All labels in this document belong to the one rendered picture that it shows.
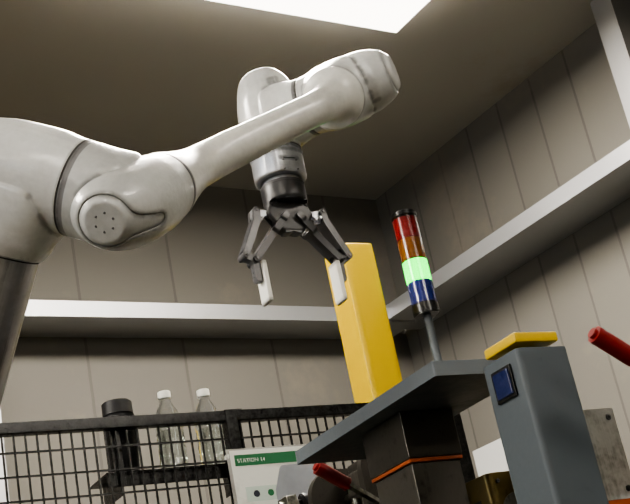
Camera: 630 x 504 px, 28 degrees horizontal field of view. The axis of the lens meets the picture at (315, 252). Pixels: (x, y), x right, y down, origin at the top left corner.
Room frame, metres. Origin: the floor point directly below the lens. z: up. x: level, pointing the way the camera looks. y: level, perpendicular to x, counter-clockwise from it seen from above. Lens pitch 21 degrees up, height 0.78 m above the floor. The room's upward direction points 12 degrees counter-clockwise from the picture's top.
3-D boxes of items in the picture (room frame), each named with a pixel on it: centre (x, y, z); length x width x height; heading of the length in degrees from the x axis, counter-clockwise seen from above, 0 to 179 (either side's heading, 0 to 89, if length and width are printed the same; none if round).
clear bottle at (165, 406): (2.85, 0.42, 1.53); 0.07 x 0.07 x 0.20
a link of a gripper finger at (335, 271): (1.95, -0.03, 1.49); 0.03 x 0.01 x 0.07; 31
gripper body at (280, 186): (1.91, 0.03, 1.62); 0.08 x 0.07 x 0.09; 121
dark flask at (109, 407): (2.79, 0.52, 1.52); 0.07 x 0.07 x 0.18
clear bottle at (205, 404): (2.90, 0.33, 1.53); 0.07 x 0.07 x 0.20
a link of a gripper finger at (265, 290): (1.88, 0.09, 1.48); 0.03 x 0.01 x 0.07; 31
